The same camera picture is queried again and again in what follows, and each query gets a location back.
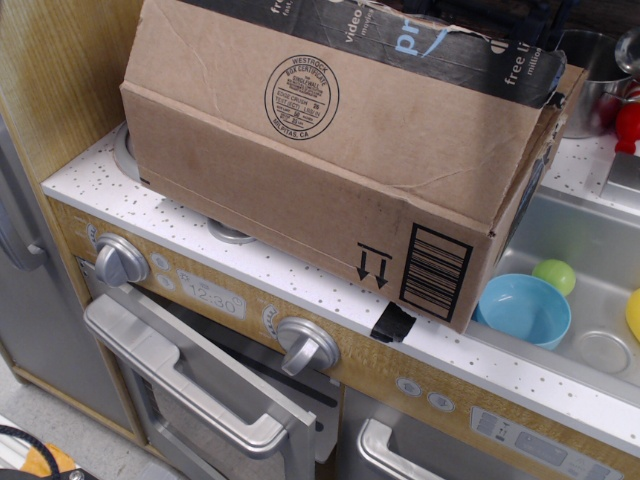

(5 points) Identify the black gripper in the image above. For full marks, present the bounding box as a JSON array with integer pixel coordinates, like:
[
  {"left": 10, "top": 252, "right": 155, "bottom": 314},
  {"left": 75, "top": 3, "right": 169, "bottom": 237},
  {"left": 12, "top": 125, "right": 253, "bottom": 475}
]
[{"left": 399, "top": 0, "right": 584, "bottom": 51}]

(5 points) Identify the large brown cardboard box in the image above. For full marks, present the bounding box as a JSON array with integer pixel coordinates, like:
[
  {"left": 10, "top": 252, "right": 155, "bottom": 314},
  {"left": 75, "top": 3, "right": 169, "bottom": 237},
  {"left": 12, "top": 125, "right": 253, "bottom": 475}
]
[{"left": 121, "top": 1, "right": 584, "bottom": 332}]

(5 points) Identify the silver ladle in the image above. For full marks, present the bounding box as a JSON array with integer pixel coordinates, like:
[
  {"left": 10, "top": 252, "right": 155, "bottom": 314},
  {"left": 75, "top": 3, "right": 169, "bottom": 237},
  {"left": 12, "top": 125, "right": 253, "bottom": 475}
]
[{"left": 614, "top": 27, "right": 640, "bottom": 78}]

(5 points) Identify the stainless steel pot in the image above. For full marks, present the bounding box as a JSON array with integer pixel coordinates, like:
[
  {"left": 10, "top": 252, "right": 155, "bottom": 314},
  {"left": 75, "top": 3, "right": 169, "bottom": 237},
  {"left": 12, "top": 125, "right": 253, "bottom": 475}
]
[{"left": 557, "top": 30, "right": 631, "bottom": 139}]

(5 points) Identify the red toy bottle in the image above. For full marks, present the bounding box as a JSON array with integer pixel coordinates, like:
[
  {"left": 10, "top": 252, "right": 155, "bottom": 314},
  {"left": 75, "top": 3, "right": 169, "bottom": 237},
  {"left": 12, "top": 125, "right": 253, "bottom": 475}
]
[{"left": 615, "top": 84, "right": 639, "bottom": 155}]

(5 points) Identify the silver toy sink basin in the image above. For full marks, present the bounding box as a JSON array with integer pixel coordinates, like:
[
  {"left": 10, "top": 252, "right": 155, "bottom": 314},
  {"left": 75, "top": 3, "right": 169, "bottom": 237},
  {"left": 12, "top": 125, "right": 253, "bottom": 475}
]
[{"left": 449, "top": 184, "right": 640, "bottom": 396}]

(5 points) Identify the green plastic ball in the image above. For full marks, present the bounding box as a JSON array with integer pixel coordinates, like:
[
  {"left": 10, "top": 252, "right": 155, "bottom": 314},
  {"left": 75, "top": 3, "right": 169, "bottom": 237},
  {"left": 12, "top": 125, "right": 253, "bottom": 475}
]
[{"left": 532, "top": 259, "right": 577, "bottom": 296}]

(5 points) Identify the blue plastic bowl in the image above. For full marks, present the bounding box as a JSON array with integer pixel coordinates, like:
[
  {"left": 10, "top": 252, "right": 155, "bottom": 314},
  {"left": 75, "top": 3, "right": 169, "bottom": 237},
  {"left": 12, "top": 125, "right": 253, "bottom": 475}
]
[{"left": 472, "top": 274, "right": 572, "bottom": 350}]

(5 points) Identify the yellow plastic ball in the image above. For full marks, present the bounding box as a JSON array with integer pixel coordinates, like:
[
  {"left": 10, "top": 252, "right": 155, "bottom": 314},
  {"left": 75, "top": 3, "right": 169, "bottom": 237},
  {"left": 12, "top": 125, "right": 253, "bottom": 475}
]
[{"left": 625, "top": 289, "right": 640, "bottom": 341}]

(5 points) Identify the black tape piece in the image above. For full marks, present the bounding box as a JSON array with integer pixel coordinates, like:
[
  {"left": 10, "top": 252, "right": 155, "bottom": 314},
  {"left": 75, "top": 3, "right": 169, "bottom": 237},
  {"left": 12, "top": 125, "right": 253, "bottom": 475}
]
[{"left": 370, "top": 302, "right": 416, "bottom": 343}]

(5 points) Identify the silver stove burner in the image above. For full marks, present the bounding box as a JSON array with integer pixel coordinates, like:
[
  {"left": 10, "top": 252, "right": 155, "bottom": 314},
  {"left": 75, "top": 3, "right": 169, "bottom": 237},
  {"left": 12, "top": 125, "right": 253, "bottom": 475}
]
[{"left": 207, "top": 218, "right": 255, "bottom": 245}]

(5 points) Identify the right silver stove knob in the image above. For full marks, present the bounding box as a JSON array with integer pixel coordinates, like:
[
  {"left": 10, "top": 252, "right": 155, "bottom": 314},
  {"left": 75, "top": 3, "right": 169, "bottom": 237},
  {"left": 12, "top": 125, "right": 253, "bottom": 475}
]
[{"left": 277, "top": 317, "right": 340, "bottom": 376}]

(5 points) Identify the silver stove knob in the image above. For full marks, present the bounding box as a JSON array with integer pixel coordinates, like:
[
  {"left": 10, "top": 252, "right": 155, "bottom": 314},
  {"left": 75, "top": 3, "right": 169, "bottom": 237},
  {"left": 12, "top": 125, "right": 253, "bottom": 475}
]
[
  {"left": 95, "top": 233, "right": 150, "bottom": 287},
  {"left": 277, "top": 317, "right": 340, "bottom": 376}
]

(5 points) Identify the oven clock display panel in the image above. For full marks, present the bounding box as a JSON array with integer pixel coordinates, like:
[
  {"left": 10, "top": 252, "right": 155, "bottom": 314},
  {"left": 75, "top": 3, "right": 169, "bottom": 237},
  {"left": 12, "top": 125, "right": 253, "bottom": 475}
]
[{"left": 177, "top": 269, "right": 247, "bottom": 320}]

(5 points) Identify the grey dishwasher door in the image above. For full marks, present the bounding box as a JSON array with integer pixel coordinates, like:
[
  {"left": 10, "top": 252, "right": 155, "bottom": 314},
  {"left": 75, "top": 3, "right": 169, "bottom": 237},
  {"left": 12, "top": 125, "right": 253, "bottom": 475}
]
[{"left": 339, "top": 384, "right": 640, "bottom": 480}]

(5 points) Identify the left silver stove knob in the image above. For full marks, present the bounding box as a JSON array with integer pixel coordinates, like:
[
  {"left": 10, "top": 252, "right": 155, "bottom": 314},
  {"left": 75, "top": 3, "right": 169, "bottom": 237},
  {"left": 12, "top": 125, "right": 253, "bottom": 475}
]
[{"left": 95, "top": 233, "right": 150, "bottom": 287}]

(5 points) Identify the grey oven door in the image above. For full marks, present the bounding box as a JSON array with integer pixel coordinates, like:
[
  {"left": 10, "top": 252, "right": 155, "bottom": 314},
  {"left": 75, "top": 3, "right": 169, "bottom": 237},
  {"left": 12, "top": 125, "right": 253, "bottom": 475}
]
[{"left": 84, "top": 287, "right": 341, "bottom": 479}]

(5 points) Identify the grey toy fridge door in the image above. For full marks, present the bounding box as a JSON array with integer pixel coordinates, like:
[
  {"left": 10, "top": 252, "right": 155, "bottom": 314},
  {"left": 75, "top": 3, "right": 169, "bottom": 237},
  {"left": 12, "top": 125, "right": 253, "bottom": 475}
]
[{"left": 1, "top": 128, "right": 132, "bottom": 432}]

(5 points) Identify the orange object on floor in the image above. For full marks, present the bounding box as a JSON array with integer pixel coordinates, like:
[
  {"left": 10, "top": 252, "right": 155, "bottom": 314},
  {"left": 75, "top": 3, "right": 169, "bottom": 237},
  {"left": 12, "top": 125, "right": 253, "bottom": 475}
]
[{"left": 20, "top": 443, "right": 76, "bottom": 478}]

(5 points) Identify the black cable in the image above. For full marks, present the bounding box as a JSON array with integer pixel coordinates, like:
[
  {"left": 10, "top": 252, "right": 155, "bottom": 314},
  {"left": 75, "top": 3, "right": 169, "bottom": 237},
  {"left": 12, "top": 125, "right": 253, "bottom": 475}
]
[{"left": 0, "top": 425, "right": 64, "bottom": 476}]

